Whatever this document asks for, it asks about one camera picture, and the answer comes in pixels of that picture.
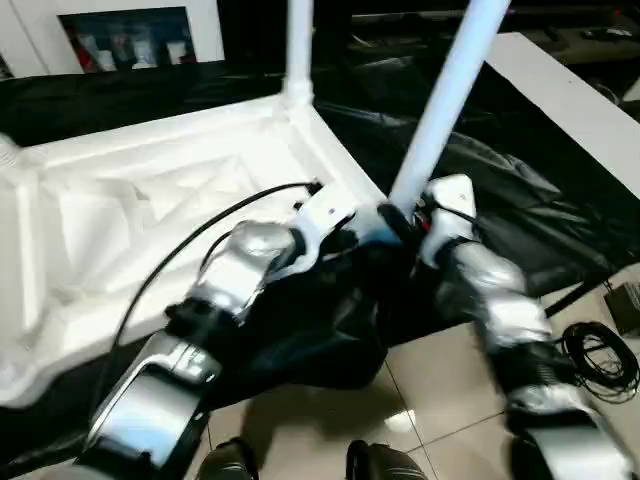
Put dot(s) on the white plastic table top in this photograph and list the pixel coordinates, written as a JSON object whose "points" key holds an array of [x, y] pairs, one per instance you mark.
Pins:
{"points": [[100, 200]]}

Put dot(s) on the black work mat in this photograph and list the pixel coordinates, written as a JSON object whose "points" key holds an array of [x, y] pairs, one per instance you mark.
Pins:
{"points": [[525, 190]]}

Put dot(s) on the white flat board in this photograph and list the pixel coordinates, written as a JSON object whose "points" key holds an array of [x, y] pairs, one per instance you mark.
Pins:
{"points": [[550, 85]]}

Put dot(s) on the black cabinet with gold label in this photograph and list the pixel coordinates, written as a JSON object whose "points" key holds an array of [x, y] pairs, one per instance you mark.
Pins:
{"points": [[400, 10]]}

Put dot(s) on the dark robot left foot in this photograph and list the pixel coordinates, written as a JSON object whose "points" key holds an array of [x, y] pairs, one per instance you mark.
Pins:
{"points": [[227, 462]]}

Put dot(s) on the white display cabinet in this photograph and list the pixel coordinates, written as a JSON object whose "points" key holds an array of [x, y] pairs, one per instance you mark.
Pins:
{"points": [[205, 30]]}

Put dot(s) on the small white cup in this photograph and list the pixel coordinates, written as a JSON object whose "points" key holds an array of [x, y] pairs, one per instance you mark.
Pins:
{"points": [[105, 60], [174, 52]]}

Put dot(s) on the white blue patterned jar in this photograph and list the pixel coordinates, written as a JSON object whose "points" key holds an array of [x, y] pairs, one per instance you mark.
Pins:
{"points": [[141, 52]]}

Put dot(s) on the red bottle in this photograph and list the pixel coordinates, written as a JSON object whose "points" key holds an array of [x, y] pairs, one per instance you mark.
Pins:
{"points": [[87, 57]]}

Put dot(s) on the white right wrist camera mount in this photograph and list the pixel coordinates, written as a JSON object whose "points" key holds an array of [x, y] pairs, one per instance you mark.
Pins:
{"points": [[450, 195]]}

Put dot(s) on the black metal table frame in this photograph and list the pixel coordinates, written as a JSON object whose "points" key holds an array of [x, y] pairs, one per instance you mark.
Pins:
{"points": [[570, 302]]}

